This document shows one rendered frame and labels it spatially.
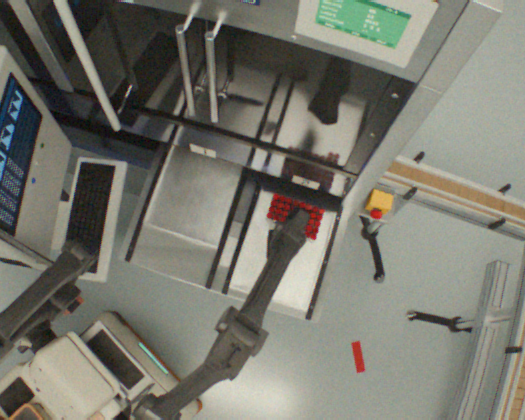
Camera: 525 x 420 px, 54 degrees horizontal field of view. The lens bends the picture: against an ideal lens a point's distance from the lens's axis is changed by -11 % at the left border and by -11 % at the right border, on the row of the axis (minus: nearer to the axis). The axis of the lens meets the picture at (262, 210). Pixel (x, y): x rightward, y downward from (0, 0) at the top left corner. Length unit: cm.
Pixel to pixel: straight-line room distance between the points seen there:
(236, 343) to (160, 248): 74
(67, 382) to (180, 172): 89
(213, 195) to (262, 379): 112
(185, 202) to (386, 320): 132
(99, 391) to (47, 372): 14
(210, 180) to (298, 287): 46
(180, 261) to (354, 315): 117
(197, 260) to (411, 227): 139
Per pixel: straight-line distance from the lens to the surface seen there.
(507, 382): 204
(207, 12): 111
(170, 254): 190
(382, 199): 183
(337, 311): 279
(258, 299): 131
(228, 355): 123
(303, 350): 275
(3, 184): 161
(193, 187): 194
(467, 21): 92
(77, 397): 141
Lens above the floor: 273
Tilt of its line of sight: 75 degrees down
